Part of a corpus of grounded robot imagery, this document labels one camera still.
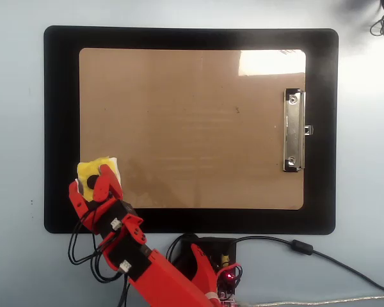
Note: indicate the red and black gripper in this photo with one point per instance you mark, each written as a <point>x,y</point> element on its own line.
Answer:
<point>115,214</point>

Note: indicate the yellow sponge with black knob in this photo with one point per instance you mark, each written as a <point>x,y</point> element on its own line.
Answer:
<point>86,169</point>

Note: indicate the black robot base with electronics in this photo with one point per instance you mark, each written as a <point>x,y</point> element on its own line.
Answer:
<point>217,246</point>

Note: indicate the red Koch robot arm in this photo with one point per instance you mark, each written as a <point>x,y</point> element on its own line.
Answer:
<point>166,281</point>

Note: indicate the brown clipboard board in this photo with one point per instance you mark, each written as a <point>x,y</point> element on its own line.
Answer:
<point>195,96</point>

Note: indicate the black rectangular mat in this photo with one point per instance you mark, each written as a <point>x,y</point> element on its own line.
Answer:
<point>60,96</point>

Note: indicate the silver metal clipboard clip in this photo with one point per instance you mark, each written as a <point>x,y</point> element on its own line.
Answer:
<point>292,128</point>

